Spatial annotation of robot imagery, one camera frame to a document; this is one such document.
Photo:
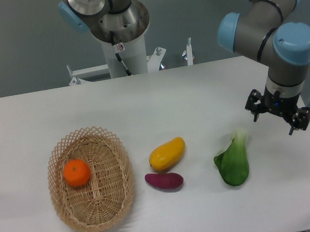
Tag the yellow mango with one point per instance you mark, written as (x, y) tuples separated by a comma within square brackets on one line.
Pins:
[(168, 154)]

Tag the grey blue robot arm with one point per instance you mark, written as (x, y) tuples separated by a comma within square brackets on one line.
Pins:
[(262, 35)]

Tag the purple sweet potato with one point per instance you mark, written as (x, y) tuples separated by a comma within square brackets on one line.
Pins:
[(168, 181)]

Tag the green bok choy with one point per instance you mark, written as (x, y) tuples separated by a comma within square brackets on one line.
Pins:
[(232, 161)]

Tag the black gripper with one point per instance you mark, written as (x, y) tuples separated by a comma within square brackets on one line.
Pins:
[(280, 101)]

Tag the orange fruit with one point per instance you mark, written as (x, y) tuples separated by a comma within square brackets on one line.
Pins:
[(76, 172)]

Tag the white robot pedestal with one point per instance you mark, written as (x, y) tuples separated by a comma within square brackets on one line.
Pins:
[(121, 37)]

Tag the woven wicker basket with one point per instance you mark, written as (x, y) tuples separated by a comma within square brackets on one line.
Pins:
[(107, 197)]

